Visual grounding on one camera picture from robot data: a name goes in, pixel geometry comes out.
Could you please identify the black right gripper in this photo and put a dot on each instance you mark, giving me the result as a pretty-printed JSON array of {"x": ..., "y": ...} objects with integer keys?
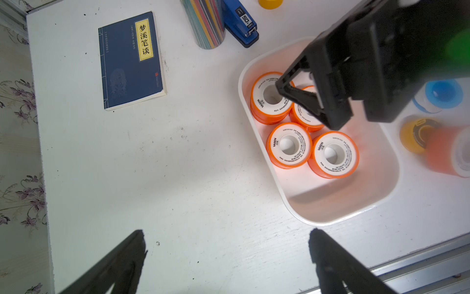
[{"x": 381, "y": 54}]

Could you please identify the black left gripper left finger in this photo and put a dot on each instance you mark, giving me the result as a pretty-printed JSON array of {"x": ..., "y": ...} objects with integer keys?
[{"x": 118, "y": 272}]

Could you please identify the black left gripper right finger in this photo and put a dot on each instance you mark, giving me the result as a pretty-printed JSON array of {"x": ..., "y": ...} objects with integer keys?
[{"x": 338, "y": 271}]

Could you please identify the orange sealing tape roll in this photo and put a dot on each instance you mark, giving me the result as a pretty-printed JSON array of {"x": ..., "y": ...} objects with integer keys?
[
  {"x": 448, "y": 151},
  {"x": 266, "y": 104},
  {"x": 304, "y": 118},
  {"x": 334, "y": 155},
  {"x": 289, "y": 146}
]

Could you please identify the white plastic storage box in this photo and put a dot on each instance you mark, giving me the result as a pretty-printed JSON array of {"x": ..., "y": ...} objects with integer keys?
[{"x": 312, "y": 199}]

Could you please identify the yellow tape roll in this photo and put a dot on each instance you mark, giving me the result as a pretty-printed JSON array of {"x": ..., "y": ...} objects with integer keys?
[{"x": 270, "y": 4}]

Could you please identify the small yellow-black tape roll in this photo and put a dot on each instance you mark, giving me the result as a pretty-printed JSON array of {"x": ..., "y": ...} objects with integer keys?
[{"x": 414, "y": 135}]

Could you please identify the blue-centred orange tape roll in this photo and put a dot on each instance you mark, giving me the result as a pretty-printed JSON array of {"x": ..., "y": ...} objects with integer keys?
[{"x": 437, "y": 96}]

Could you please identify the blue stapler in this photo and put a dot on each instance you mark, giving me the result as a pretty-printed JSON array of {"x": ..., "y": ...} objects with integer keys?
[{"x": 239, "y": 22}]

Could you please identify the blue-lidded pencil tube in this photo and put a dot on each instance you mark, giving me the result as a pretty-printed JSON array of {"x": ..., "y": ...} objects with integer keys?
[{"x": 206, "y": 20}]

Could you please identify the dark blue book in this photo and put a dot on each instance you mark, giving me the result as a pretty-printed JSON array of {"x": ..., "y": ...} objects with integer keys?
[{"x": 131, "y": 64}]

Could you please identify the aluminium front rail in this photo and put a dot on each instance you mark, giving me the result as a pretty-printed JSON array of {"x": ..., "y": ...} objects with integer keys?
[{"x": 443, "y": 268}]

